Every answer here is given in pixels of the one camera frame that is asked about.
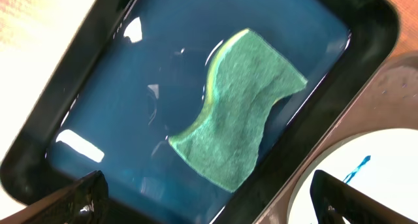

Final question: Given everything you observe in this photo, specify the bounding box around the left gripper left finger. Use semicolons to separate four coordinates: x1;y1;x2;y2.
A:
1;171;108;224

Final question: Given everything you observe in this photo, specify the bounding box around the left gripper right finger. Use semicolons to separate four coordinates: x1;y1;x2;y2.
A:
310;170;417;224

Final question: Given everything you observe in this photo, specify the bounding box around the white plate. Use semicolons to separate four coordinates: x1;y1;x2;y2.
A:
287;129;417;224

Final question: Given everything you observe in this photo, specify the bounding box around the green yellow sponge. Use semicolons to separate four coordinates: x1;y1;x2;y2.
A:
169;29;308;192

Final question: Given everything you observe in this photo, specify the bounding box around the large black tray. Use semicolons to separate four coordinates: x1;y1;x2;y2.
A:
257;52;417;224

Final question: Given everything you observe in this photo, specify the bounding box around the black tray with blue water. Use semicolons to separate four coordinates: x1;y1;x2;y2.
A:
1;0;399;223

